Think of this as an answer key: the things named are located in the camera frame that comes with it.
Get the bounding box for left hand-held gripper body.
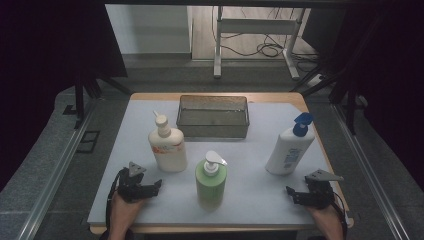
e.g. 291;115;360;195
116;161;149;204

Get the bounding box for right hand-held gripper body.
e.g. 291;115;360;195
301;169;345;211

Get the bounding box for cream pump bottle orange label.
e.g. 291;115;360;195
148;110;189;174

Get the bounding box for white bottle blue pump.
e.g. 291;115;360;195
265;111;316;177

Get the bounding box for green pump bottle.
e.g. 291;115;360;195
195;150;229;212

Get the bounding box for dark wire mesh basket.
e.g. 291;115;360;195
175;94;251;140

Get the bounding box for person's right hand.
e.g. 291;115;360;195
305;203;345;234

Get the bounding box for person's left hand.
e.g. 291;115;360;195
107;191;148;234

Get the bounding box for light grey table mat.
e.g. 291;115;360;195
87;99;352;226

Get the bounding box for black metal stand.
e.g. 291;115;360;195
62;66;134;130
289;64;369;136

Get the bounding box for white power strip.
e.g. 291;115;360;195
305;73;325;88

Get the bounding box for dark curtain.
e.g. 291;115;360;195
301;0;424;193
0;0;128;193

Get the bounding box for white cabinet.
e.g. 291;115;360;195
104;3;194;56

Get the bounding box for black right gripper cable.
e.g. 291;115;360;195
332;191;350;238

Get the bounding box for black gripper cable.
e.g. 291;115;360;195
105;168;129;234
332;191;350;238

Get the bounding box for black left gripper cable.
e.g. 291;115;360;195
105;168;129;234

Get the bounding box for metal floor rail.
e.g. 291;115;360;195
330;103;403;240
16;99;98;240

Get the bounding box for black floor cables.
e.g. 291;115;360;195
218;31;323;74

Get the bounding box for white desk frame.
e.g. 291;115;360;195
213;5;302;81

